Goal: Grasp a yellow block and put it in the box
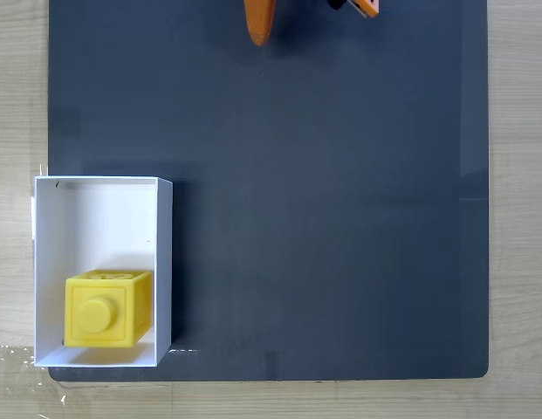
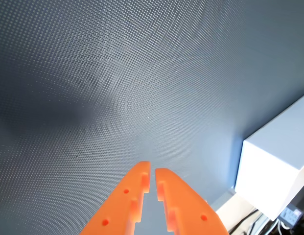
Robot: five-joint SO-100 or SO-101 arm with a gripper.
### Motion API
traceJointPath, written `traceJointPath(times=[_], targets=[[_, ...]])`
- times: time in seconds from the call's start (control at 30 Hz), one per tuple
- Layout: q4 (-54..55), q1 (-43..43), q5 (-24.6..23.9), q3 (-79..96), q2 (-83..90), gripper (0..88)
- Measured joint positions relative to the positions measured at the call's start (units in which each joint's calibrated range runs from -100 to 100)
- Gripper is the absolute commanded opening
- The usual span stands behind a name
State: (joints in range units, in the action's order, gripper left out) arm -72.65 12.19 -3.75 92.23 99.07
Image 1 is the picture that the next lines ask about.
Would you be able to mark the yellow stud toy block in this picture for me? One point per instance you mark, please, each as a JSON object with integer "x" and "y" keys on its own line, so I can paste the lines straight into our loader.
{"x": 104, "y": 314}

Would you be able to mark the white open cardboard box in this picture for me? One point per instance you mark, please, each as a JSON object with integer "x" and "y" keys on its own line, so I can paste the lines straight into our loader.
{"x": 100, "y": 218}

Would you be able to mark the dark grey table mat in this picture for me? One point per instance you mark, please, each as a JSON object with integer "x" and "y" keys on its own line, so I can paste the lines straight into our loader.
{"x": 331, "y": 218}

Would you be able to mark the small white tape strip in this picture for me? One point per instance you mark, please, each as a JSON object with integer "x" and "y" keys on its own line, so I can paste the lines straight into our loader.
{"x": 183, "y": 351}

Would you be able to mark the clear adhesive tape patch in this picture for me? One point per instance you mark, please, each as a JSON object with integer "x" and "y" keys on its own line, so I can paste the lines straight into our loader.
{"x": 17, "y": 371}

